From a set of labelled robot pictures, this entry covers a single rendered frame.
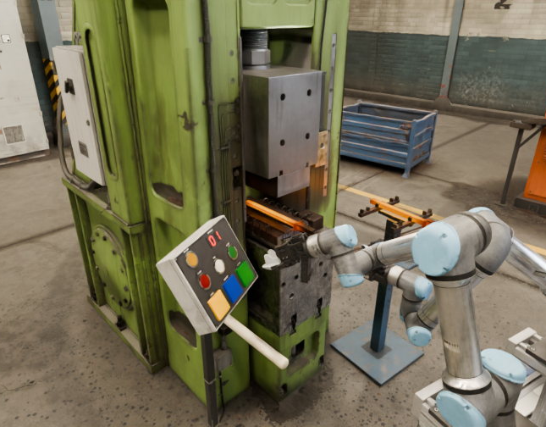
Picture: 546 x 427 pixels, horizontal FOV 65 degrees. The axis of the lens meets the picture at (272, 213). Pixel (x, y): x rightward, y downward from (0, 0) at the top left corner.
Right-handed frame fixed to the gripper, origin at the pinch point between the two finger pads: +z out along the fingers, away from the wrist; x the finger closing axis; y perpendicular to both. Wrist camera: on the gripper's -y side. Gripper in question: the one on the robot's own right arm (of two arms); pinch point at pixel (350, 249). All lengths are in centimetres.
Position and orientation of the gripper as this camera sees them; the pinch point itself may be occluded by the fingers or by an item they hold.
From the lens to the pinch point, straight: 178.9
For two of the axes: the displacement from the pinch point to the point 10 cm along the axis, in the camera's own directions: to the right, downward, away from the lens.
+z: -6.8, -3.2, 6.6
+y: 0.0, 9.0, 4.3
